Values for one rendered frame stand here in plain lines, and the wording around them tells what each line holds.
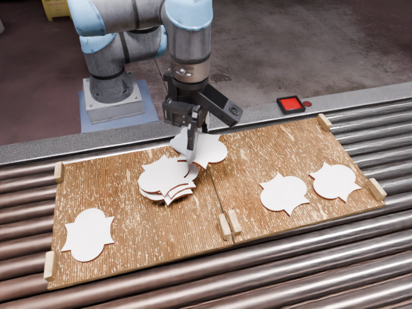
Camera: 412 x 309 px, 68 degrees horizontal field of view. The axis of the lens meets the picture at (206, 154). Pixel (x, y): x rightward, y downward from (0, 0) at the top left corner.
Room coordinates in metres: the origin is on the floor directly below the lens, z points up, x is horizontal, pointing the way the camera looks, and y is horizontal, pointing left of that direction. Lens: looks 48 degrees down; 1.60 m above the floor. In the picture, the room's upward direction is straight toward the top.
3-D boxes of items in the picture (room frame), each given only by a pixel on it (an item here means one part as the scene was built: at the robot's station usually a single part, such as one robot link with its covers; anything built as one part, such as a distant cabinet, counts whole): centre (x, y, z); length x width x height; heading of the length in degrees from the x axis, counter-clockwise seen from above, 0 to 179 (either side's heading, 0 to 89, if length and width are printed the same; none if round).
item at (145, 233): (0.44, 0.18, 0.93); 0.41 x 0.35 x 0.02; 104
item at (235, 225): (0.36, -0.07, 0.95); 0.06 x 0.02 x 0.03; 15
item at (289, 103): (0.84, -0.30, 0.92); 0.06 x 0.06 x 0.01; 13
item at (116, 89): (0.91, 0.34, 0.99); 0.15 x 0.15 x 0.10
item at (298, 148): (0.54, -0.22, 0.93); 0.41 x 0.35 x 0.02; 105
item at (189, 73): (0.51, 0.03, 1.28); 0.08 x 0.08 x 0.05
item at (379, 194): (0.46, -0.44, 0.95); 0.06 x 0.02 x 0.03; 15
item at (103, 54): (0.91, 0.33, 1.10); 0.13 x 0.12 x 0.14; 112
